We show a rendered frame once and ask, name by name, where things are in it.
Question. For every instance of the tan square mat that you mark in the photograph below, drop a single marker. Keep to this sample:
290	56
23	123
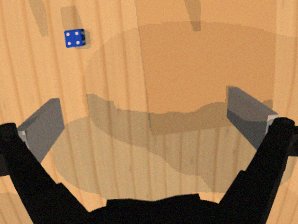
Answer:
193	50

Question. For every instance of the blue die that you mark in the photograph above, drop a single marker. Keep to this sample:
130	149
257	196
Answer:
75	38

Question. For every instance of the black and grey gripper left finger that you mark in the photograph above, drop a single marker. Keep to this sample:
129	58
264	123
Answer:
45	201

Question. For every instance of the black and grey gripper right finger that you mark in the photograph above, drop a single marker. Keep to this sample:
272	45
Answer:
251	195

